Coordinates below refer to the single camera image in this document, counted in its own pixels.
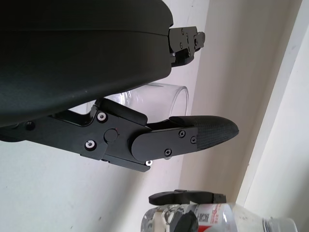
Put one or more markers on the clear water bottle red label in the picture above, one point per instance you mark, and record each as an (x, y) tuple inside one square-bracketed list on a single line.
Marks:
[(217, 217)]

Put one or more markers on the clear plastic cup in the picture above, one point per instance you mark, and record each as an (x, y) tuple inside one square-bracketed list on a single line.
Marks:
[(169, 101)]

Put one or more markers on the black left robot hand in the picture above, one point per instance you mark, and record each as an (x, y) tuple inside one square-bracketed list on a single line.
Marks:
[(72, 60)]

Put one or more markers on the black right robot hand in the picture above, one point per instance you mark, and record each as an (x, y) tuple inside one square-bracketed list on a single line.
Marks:
[(188, 197)]

